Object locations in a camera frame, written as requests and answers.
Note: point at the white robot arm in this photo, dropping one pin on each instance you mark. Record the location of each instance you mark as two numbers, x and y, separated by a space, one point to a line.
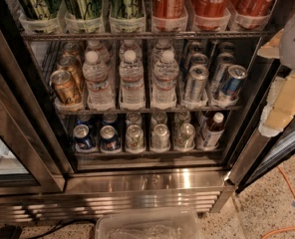
287 45

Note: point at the right green can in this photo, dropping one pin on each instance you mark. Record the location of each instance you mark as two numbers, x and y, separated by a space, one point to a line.
127 9

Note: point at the open glass fridge door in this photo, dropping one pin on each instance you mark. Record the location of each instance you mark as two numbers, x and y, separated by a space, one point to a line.
258 154

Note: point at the middle gold can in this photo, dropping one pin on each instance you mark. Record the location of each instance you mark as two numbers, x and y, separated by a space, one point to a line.
73 66

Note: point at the stainless steel display fridge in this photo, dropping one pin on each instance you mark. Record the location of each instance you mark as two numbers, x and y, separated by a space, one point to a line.
100 184

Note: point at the silver slim can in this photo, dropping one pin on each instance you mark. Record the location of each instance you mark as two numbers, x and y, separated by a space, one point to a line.
195 59
195 83

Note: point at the front blue silver can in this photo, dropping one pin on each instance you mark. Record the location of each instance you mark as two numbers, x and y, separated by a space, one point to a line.
232 82

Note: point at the water bottle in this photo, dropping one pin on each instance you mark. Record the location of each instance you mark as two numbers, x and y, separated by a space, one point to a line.
97 46
161 46
100 93
133 89
164 78
130 45

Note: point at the front left blue can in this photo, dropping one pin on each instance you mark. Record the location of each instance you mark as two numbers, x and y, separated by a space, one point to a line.
83 138

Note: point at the blue silver can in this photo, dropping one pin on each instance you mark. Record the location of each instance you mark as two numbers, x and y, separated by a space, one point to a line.
223 61
232 82

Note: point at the gold can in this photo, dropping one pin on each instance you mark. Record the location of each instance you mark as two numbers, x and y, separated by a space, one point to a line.
65 87
73 66
73 48

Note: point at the middle silver slim can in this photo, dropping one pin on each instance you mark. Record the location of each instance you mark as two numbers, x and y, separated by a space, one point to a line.
195 59

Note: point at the front silver slim can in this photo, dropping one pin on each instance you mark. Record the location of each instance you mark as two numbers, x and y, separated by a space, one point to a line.
195 83

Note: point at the upper wire shelf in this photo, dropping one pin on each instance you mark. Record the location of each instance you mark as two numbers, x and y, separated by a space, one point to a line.
147 35

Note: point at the front gold can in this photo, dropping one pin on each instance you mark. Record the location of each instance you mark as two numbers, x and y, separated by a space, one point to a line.
65 87

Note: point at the wire shelf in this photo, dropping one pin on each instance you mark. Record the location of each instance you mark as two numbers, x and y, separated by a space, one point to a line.
147 35
151 110

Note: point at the left red cola can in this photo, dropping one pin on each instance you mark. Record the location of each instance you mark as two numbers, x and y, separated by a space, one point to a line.
168 9

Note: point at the brown drink bottle white cap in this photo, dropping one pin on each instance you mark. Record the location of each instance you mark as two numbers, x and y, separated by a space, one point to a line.
212 132

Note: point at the middle green can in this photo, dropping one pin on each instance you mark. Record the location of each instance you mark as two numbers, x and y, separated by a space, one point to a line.
84 0

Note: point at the rear gold can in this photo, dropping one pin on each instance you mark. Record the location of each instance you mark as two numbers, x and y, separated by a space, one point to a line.
73 48

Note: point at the left glass fridge door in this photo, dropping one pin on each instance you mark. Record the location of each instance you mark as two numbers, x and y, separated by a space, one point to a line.
26 167

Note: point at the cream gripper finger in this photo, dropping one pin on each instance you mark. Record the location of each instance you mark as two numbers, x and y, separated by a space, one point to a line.
270 50
280 108

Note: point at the front right silver can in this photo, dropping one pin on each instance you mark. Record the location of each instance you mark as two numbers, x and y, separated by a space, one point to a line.
184 138

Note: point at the middle wire shelf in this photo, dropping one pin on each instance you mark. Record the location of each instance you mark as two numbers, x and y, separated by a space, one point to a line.
151 110

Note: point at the front green silver can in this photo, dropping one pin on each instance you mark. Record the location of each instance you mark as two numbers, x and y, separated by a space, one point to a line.
135 139

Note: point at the clear plastic bin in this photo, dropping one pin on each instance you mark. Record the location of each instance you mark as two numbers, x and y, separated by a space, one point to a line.
151 223

